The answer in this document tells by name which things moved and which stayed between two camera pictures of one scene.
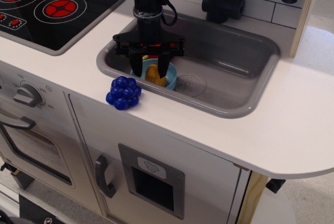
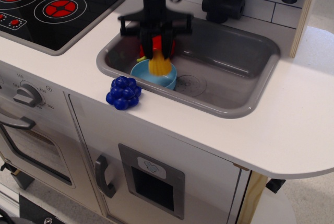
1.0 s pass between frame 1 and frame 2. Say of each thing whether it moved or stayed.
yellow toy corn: moved
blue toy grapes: stayed
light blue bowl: stayed
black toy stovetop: stayed
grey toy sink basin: stayed
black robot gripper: moved
